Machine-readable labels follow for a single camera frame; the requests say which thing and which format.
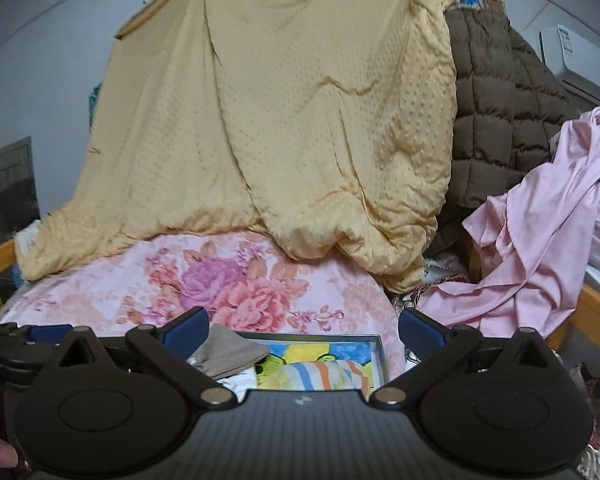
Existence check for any pink floral bed sheet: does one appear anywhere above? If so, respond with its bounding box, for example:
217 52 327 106
0 232 405 378

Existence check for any brown quilted jacket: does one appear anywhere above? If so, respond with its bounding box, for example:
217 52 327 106
425 8 577 257

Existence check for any grey shallow tray box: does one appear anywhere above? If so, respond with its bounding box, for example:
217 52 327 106
187 329 392 401

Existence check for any wooden right bed rail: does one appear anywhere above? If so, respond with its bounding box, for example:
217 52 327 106
547 285 600 350

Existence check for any grey brown cloth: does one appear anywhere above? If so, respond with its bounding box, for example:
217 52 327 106
187 324 268 379

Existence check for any striped colourful sock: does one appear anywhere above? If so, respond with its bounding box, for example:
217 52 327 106
259 360 374 398

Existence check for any white cloth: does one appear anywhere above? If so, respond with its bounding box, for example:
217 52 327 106
218 366 258 394

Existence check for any pink garment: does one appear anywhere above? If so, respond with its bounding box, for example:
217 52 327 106
417 107 600 337

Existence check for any yellow dotted blanket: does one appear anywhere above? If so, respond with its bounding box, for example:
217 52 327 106
18 0 456 292

